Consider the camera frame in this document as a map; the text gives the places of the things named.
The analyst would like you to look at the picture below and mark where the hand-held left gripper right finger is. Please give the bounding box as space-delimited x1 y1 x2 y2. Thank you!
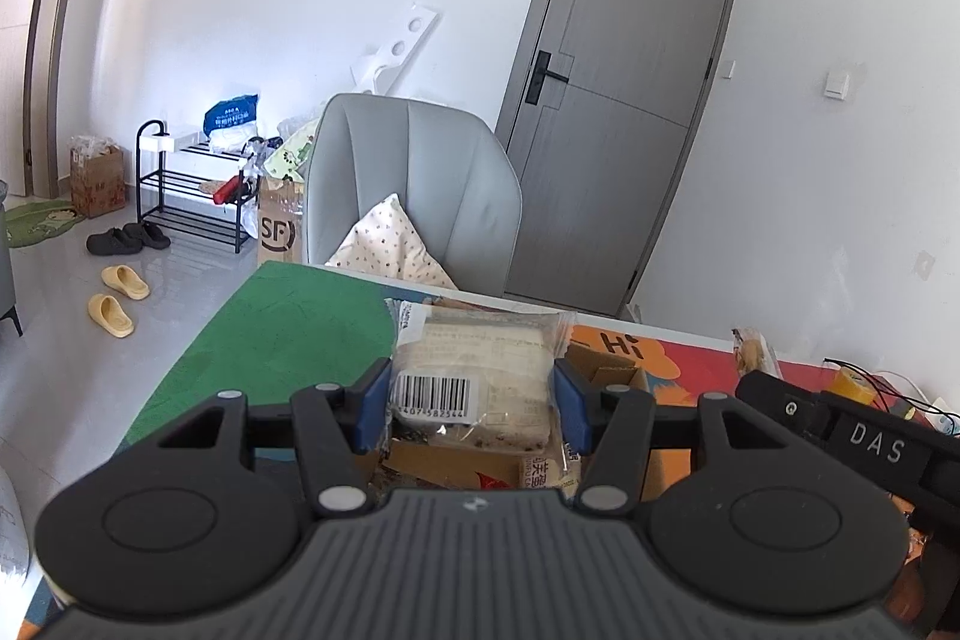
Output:
551 356 781 513

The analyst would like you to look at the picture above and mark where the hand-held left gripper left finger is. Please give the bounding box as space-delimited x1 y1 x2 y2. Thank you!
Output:
154 361 393 521

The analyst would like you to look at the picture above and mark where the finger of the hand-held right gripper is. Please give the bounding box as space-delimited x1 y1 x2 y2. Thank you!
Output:
735 370 835 442

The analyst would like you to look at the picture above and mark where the clear bread packet with barcode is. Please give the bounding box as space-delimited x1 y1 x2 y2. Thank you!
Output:
384 299 575 450

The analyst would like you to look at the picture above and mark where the brown pastry packet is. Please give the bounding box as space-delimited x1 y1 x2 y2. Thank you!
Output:
731 326 782 380

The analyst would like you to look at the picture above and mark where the brown tape roll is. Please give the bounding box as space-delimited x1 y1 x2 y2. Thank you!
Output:
832 364 875 399

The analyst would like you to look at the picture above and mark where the colourful printed table mat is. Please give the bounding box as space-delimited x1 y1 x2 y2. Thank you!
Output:
112 261 931 521

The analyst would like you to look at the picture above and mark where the white dotted pillow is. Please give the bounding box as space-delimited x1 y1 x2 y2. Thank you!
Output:
324 192 458 290

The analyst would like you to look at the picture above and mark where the brown printed carton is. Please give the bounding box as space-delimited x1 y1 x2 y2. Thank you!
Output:
257 175 307 266

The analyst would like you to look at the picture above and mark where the grey shell chair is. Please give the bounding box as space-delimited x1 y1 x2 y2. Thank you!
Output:
304 92 524 300

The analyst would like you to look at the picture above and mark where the black shoe rack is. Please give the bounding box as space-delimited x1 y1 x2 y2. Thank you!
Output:
135 120 260 255

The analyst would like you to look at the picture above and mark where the green patterned bag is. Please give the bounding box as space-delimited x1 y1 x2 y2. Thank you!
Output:
262 119 320 180

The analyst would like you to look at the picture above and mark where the yellow slipper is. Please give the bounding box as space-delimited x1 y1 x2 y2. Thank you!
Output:
88 293 137 337
101 265 151 300

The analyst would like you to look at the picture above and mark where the black slipper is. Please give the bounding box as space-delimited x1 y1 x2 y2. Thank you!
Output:
86 227 143 256
124 221 172 250

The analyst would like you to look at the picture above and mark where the grey door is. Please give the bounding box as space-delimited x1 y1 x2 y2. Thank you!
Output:
495 0 747 319

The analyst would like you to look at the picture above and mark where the white plastic bag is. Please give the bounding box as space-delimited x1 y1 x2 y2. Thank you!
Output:
210 126 260 154

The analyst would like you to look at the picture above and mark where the blue plastic bag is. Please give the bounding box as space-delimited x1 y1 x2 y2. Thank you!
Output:
202 94 260 137

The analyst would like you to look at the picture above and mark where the small brown cardboard box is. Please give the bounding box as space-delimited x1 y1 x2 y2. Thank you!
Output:
70 136 127 220

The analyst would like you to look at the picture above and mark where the white board with holes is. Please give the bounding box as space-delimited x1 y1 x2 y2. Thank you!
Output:
349 2 440 97

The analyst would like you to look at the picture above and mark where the green floor rug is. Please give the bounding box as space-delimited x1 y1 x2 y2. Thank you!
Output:
4 199 87 250

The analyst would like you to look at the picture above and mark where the dark grey furniture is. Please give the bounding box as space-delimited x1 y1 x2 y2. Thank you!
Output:
0 181 23 337

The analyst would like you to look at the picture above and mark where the beige door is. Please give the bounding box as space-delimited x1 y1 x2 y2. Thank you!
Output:
0 0 110 199

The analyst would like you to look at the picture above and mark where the black door handle lock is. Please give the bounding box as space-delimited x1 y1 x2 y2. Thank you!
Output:
525 50 571 106

